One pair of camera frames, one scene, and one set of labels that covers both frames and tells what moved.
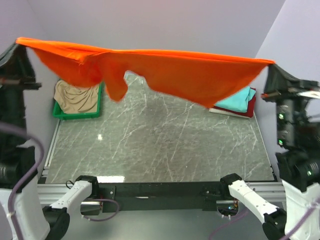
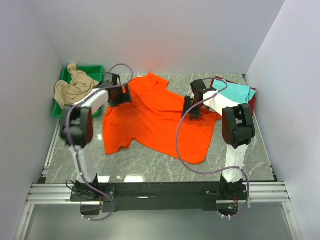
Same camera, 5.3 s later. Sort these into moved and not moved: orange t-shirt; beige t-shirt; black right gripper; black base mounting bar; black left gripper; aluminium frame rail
Moved: orange t-shirt; black right gripper; black left gripper
Not moved: beige t-shirt; aluminium frame rail; black base mounting bar
